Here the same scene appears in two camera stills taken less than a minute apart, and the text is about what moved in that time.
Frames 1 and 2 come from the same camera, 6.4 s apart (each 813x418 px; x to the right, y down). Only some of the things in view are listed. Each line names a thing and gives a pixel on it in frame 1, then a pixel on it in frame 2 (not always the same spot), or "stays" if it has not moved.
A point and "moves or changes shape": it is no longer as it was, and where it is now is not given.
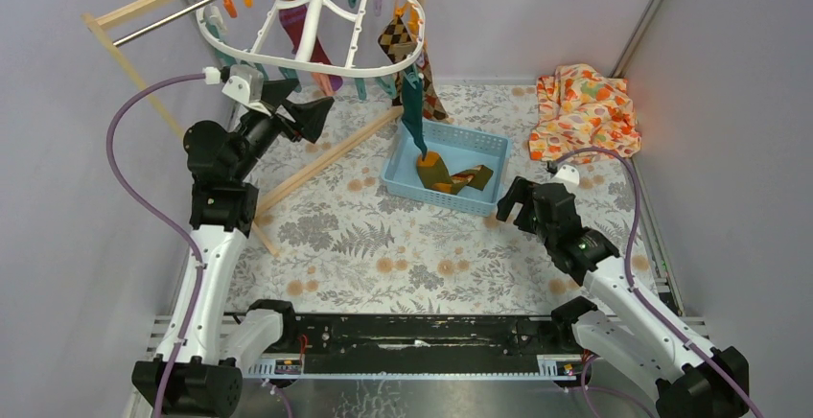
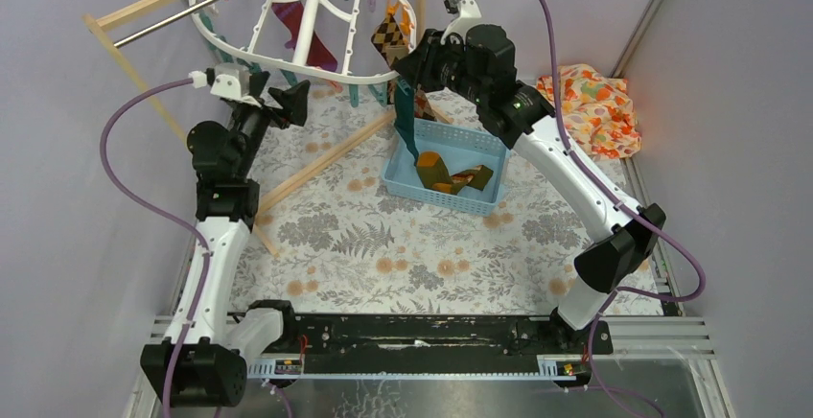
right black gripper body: (542, 231) → (444, 65)
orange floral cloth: (578, 108) stays
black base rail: (423, 347) stays
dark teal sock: (412, 99) moves or changes shape
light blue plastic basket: (459, 150) stays
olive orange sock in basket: (434, 174) stays
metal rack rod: (200, 3) stays
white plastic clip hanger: (313, 3) moves or changes shape
